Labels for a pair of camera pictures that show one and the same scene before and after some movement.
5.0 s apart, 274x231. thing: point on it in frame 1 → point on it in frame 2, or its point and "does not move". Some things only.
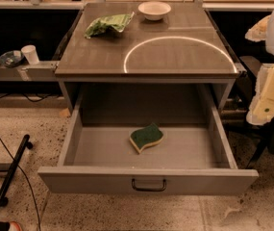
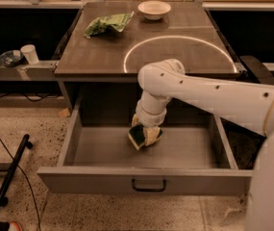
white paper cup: x=30 y=52 does not move
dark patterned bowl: x=11 y=59 does not move
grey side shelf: x=42 y=71 does not move
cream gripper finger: x=258 y=32 → x=135 y=120
